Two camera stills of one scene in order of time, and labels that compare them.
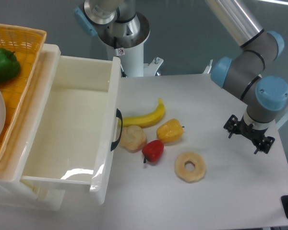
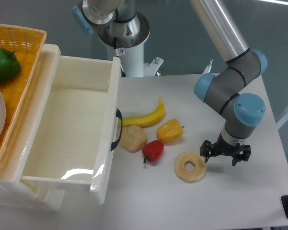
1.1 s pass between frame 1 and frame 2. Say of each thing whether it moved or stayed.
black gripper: moved
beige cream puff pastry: stayed
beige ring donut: stayed
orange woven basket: stayed
